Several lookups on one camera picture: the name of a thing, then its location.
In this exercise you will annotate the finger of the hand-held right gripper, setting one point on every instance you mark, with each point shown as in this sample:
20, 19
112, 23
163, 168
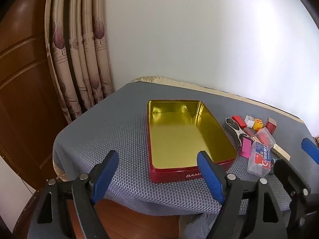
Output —
310, 150
289, 176

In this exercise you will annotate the person's grey trousers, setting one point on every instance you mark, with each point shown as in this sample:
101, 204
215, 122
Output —
194, 225

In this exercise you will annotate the metal pliers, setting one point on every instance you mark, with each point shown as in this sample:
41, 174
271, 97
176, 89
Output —
230, 127

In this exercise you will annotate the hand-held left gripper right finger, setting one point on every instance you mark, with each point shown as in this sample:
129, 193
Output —
210, 176

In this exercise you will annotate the pink block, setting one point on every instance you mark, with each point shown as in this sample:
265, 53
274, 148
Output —
246, 148

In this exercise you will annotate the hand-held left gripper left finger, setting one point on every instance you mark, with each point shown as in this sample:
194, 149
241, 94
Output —
104, 176

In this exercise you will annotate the beige leaf print curtain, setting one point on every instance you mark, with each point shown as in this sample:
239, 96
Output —
82, 54

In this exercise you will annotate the brown wooden door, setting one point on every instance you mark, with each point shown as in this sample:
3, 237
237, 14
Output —
25, 92

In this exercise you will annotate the clear box red blue label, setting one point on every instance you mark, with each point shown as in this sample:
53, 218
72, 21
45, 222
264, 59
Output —
260, 159

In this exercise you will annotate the yellow red striped block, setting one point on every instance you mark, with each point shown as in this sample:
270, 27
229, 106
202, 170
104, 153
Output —
258, 124

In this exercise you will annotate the dark red gold lipstick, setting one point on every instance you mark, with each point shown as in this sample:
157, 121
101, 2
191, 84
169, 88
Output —
249, 131

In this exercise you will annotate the white striped hexagon block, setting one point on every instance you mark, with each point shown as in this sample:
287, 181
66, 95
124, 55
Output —
249, 121

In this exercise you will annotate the clear box with pink contents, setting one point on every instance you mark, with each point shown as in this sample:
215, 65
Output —
264, 137

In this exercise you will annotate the orange block with colourful print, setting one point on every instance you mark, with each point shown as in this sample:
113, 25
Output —
271, 125

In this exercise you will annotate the red tin box gold interior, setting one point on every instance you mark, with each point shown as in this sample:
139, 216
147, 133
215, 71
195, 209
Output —
179, 139

